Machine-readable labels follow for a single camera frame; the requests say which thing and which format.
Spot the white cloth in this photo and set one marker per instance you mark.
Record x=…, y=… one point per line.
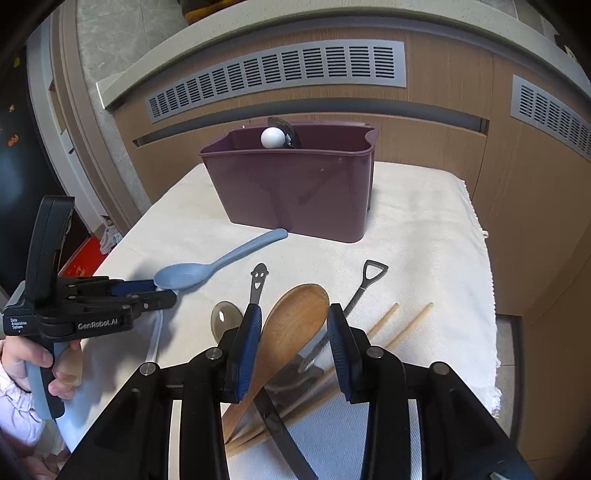
x=415, y=230

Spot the round metal spoon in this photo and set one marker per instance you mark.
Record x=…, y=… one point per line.
x=226, y=323

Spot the dark metal knife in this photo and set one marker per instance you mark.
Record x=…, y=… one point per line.
x=286, y=443

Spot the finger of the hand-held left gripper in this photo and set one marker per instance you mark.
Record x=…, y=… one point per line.
x=154, y=302
x=134, y=287

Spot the white plastic item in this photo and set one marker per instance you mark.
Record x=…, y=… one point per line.
x=111, y=235

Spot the white stone countertop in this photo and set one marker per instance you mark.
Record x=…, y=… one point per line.
x=323, y=27

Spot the person's left hand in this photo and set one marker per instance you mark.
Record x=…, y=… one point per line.
x=27, y=355

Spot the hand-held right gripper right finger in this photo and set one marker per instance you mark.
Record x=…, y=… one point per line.
x=339, y=355

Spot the short grey vent grille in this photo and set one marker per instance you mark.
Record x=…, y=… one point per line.
x=549, y=110

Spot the long grey vent grille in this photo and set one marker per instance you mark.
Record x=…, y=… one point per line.
x=277, y=78

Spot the wooden spoon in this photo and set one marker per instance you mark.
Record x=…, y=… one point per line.
x=291, y=323

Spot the white ball-top utensil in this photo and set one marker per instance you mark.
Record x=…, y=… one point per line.
x=272, y=137

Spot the wooden kitchen cabinet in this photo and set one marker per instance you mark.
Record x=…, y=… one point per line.
x=438, y=138

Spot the blue plastic spoon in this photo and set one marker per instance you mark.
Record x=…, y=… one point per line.
x=184, y=275

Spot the black refrigerator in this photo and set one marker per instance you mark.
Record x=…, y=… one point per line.
x=18, y=184

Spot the red box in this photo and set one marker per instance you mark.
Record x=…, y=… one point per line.
x=83, y=258

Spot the purple plastic utensil bin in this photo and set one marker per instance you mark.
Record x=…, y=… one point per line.
x=286, y=194

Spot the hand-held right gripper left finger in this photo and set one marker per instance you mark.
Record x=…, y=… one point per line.
x=244, y=350

